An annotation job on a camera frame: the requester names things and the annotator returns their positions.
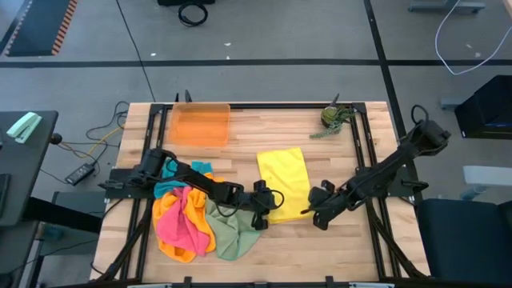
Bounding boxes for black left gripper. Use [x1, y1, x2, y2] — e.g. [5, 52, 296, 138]
[239, 179, 278, 232]

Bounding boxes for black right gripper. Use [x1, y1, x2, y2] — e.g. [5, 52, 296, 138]
[300, 179, 355, 232]

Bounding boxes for yellow microfiber towel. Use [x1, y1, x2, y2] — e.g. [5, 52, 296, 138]
[255, 146, 312, 225]

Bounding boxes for light green microfiber towel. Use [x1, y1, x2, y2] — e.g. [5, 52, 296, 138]
[204, 198, 263, 262]

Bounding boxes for teal blue microfiber towel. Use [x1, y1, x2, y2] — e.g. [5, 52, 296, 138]
[154, 159, 214, 200]

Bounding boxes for pink microfiber towel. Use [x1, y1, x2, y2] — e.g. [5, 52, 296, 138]
[155, 186, 212, 257]

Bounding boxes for small potted succulent plant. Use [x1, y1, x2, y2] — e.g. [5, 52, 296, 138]
[309, 94, 357, 140]

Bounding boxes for orange translucent plastic tray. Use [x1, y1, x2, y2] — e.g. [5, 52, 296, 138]
[167, 102, 232, 148]

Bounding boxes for dark blue chair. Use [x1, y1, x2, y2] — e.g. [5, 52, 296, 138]
[415, 198, 512, 286]

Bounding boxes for white shelf board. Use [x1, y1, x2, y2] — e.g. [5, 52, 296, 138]
[462, 166, 512, 188]

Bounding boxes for black power adapter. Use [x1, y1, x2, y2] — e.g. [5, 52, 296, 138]
[64, 162, 96, 186]

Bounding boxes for black storage box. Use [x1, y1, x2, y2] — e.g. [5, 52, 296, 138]
[454, 74, 512, 140]

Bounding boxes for black equipment base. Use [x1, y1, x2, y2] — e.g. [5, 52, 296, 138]
[157, 0, 216, 7]

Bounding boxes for grey furniture base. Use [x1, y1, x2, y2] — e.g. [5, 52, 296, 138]
[407, 0, 487, 15]

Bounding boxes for black desk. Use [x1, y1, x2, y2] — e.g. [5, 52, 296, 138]
[0, 110, 60, 228]

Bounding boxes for mint green stapler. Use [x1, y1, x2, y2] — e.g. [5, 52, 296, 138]
[6, 111, 43, 144]

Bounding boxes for black flat device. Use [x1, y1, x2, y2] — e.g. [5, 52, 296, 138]
[0, 172, 12, 219]

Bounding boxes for black mat with orange edge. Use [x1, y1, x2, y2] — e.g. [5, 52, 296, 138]
[2, 0, 79, 57]

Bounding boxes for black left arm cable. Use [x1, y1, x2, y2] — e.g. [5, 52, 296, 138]
[206, 190, 286, 219]

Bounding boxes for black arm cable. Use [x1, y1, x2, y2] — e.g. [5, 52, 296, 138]
[206, 190, 286, 219]
[410, 104, 430, 125]

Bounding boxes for black metal rig frame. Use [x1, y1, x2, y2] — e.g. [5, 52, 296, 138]
[90, 102, 432, 286]

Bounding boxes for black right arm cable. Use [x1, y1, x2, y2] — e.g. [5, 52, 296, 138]
[410, 104, 430, 125]

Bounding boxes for black floor cable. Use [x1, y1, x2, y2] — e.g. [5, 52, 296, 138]
[39, 100, 130, 185]

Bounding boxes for yellow floor cable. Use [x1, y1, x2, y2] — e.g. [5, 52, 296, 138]
[87, 126, 121, 156]

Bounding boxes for long thin black cable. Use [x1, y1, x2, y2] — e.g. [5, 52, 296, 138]
[115, 0, 157, 103]

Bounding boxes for white floor cable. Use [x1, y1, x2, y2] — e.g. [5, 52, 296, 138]
[434, 0, 512, 76]

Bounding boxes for coiled black cable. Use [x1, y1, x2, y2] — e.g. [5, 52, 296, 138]
[177, 2, 210, 28]

